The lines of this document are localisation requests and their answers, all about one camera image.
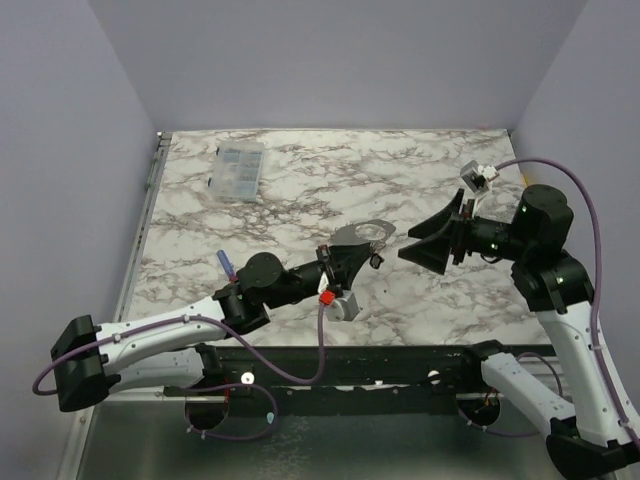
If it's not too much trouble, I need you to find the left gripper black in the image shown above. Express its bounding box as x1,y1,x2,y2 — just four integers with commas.
265,245,375,311

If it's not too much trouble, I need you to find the metal key ring plate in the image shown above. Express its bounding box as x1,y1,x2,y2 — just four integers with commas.
330,219,396,250

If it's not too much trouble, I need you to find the black tag key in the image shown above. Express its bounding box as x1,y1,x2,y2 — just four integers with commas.
369,241,386,270

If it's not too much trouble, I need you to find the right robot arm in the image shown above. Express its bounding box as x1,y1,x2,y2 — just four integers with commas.
398,185,639,479

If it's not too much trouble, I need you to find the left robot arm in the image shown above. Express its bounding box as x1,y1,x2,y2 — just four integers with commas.
46,242,383,413

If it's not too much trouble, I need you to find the blue red screwdriver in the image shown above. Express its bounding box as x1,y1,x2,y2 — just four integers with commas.
216,249,237,283

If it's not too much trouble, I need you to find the clear plastic organizer box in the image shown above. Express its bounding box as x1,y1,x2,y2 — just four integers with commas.
207,140,266,202

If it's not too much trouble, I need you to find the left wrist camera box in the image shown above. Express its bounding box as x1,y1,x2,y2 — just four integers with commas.
319,290,361,322

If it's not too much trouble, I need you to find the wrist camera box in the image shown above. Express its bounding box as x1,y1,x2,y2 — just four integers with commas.
460,161,499,200
319,290,361,322

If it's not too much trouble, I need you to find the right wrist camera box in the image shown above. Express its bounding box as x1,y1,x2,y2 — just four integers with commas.
460,161,499,200

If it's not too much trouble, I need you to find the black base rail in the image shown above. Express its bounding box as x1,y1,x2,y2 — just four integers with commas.
102,344,556,416

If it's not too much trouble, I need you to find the aluminium side rail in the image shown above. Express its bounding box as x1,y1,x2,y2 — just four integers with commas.
112,131,173,323

